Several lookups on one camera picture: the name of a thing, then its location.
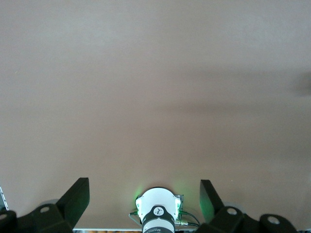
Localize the robot base cable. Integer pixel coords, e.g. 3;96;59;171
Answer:
178;210;202;226

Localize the silver table edge rail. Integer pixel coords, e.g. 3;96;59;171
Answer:
72;227;201;233

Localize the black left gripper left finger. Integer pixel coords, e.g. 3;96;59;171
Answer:
0;177;90;233

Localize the brown table cover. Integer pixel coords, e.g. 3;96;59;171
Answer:
0;0;311;230

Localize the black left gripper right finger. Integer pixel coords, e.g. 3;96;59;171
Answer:
198;179;301;233

